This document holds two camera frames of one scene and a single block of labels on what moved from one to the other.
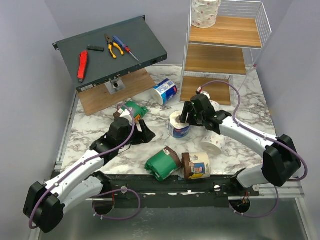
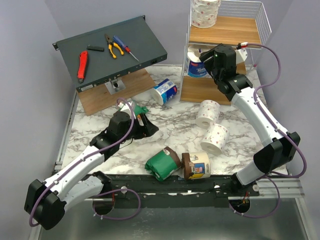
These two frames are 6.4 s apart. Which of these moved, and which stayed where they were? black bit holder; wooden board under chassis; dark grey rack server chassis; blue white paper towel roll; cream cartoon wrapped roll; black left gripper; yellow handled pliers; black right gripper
Moved: black right gripper; black left gripper
Stayed: dark grey rack server chassis; black bit holder; wooden board under chassis; yellow handled pliers; blue white paper towel roll; cream cartoon wrapped roll
